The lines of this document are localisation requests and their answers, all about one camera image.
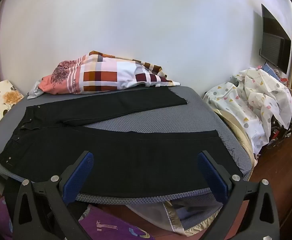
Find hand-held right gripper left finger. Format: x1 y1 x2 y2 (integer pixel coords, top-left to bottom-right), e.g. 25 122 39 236
12 151 94 240

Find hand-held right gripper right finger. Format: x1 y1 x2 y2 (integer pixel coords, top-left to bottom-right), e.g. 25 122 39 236
197 151 280 240

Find black pants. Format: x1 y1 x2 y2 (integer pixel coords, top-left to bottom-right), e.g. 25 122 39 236
0 88 243 199

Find floral yellow pillow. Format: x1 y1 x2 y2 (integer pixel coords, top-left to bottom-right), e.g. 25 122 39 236
0 80 24 133

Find grey striped cloth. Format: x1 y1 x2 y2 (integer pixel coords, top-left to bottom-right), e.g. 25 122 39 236
27 80 46 100

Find white gold-trimmed sheet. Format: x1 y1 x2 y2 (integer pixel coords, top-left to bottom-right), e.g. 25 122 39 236
126 199 224 237

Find gold satin cloth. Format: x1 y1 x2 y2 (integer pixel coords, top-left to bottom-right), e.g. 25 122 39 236
216 109 256 161

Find grey mesh mattress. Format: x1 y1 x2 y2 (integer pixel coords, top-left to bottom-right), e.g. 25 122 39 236
0 85 255 205

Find white cloth with coloured shapes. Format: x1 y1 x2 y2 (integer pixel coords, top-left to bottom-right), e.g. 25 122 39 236
203 67 292 155

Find wall-mounted black television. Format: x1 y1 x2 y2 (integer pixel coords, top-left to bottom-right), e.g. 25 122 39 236
259 4 292 75

